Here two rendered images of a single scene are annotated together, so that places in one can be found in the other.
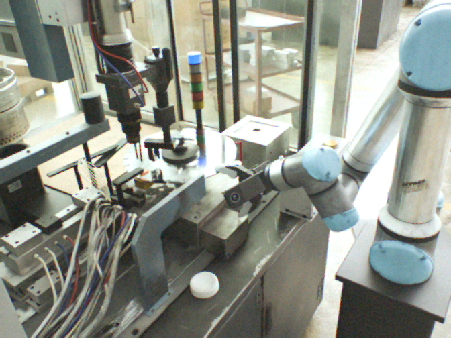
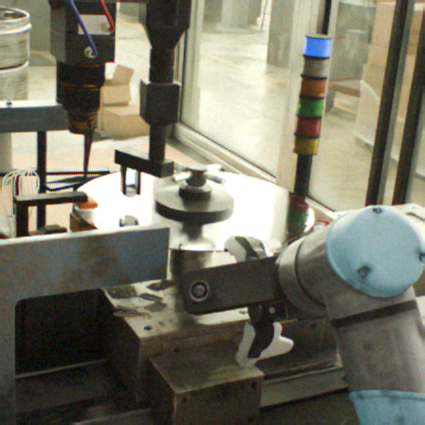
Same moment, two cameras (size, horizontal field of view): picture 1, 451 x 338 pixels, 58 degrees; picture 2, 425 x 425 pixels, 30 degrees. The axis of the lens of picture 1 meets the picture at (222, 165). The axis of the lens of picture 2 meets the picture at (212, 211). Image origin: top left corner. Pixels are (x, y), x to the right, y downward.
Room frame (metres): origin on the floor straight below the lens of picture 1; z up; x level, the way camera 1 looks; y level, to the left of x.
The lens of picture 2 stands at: (0.11, -0.35, 1.32)
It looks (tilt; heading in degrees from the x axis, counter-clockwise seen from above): 20 degrees down; 26
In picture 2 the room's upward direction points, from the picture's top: 5 degrees clockwise
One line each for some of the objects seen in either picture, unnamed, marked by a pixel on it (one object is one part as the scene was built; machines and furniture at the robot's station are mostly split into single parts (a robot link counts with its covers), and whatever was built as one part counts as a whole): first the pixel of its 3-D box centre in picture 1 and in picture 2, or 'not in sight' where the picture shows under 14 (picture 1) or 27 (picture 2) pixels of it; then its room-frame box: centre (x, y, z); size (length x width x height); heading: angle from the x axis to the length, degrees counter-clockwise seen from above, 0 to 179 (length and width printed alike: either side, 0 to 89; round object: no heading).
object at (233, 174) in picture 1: (231, 166); (255, 246); (0.93, -0.02, 0.96); 0.09 x 0.06 x 0.03; 45
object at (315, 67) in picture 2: (194, 67); (314, 65); (1.35, 0.08, 1.11); 0.05 x 0.04 x 0.03; 54
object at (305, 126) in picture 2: (196, 94); (307, 124); (1.35, 0.08, 1.02); 0.05 x 0.04 x 0.03; 54
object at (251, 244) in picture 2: (239, 174); (252, 259); (0.88, -0.04, 0.97); 0.09 x 0.02 x 0.05; 45
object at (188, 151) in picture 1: (180, 149); (194, 194); (1.05, 0.12, 0.96); 0.11 x 0.11 x 0.03
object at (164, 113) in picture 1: (160, 88); (162, 43); (0.97, 0.14, 1.17); 0.06 x 0.05 x 0.20; 135
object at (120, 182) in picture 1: (132, 185); (56, 219); (0.89, 0.24, 0.95); 0.10 x 0.03 x 0.07; 144
